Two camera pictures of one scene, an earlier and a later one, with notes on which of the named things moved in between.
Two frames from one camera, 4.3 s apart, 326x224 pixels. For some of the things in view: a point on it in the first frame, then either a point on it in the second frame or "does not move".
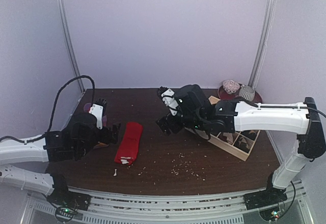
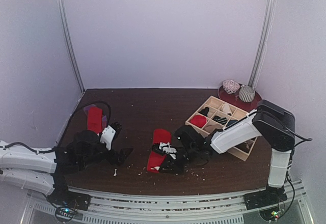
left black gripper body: (106, 138) -> (113, 160)
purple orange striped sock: (86, 107) does not move
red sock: (129, 149) -> (160, 135)
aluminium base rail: (232, 208) does not move
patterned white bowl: (231, 86) does not move
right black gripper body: (167, 122) -> (173, 158)
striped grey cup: (247, 92) does not move
